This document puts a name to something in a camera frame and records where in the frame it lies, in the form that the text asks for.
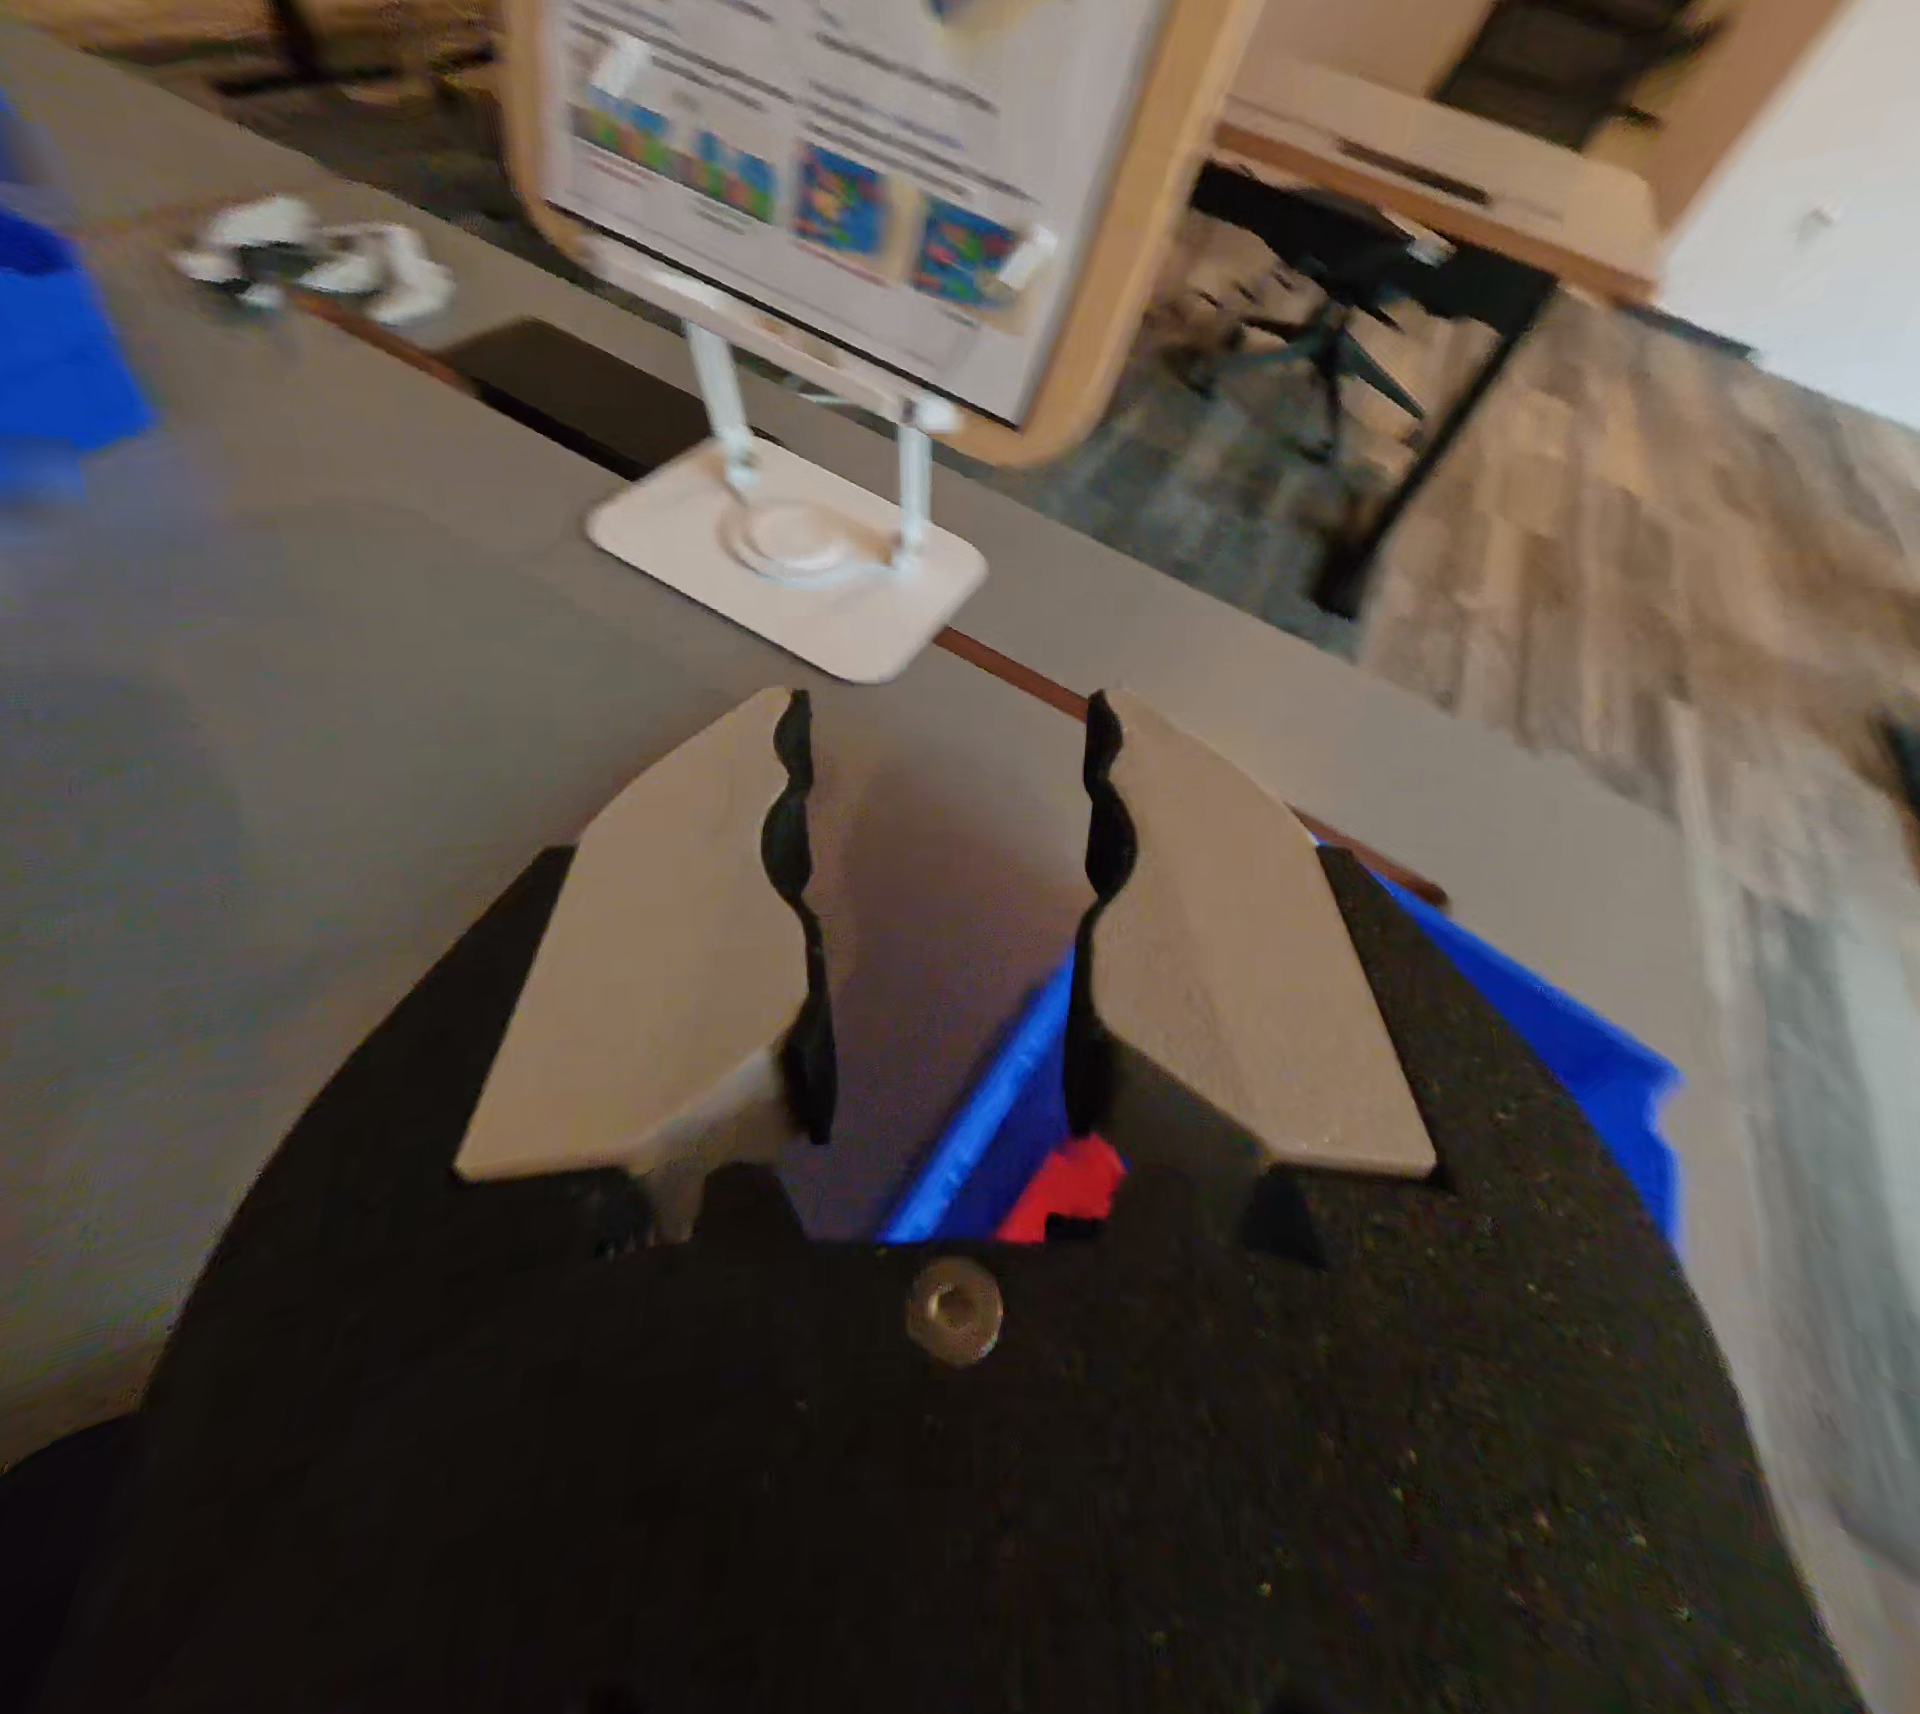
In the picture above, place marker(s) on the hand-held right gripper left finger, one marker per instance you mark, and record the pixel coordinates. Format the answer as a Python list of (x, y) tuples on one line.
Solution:
[(632, 996)]

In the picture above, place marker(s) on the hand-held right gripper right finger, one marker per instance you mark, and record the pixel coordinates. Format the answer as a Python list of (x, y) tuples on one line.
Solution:
[(1248, 996)]

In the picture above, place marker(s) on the red mega block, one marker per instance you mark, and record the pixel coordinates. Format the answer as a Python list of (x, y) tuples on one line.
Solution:
[(1069, 1191)]

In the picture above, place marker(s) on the blue plastic bin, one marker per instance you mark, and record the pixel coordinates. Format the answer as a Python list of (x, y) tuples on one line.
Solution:
[(1561, 1054)]

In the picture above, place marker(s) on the blue plastic object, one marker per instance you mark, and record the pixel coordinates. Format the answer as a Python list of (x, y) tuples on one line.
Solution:
[(62, 333)]

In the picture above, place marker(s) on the instruction poster on stand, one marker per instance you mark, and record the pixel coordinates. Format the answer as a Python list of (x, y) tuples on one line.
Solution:
[(1203, 154)]

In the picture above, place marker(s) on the printed instruction sheet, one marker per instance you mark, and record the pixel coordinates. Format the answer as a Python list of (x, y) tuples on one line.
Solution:
[(870, 35)]

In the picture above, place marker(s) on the wooden table frame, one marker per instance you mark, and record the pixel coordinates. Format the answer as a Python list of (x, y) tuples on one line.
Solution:
[(1440, 154)]

